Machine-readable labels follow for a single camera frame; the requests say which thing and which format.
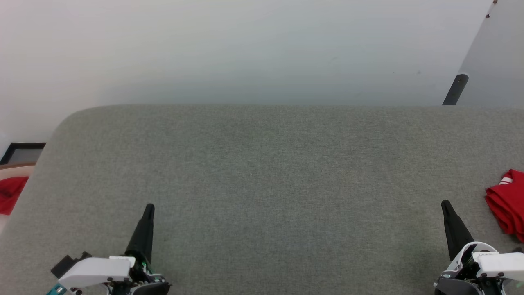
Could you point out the grey slanted board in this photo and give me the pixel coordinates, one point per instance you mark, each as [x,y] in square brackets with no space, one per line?
[499,61]

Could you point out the red and white jersey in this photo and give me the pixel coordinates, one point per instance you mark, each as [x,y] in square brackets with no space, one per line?
[509,205]

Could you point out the red cloth in basket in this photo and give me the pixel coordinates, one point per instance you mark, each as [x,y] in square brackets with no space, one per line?
[9,194]

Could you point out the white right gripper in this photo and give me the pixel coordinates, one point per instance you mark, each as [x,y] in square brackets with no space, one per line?
[499,266]

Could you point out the grey fabric sofa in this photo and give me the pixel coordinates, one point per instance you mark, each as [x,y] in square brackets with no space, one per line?
[262,184]

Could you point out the dark grey pole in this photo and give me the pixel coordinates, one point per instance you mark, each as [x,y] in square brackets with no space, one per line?
[455,90]

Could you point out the black framed panel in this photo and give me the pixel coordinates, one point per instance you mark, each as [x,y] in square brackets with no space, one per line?
[22,153]

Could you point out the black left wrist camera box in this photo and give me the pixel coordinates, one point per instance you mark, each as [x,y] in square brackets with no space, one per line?
[65,263]

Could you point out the beige laundry basket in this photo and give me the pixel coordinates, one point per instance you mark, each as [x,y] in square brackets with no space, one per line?
[8,172]

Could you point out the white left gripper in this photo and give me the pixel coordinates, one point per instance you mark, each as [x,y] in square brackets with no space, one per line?
[98,270]

